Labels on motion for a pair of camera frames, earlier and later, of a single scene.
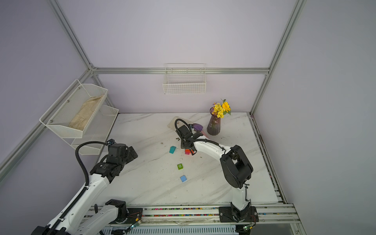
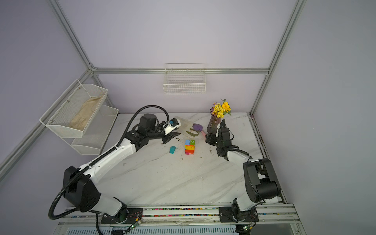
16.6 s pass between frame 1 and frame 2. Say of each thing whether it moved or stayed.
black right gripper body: moved
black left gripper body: moved
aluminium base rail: stayed
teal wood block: stayed
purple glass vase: stayed
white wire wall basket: stayed
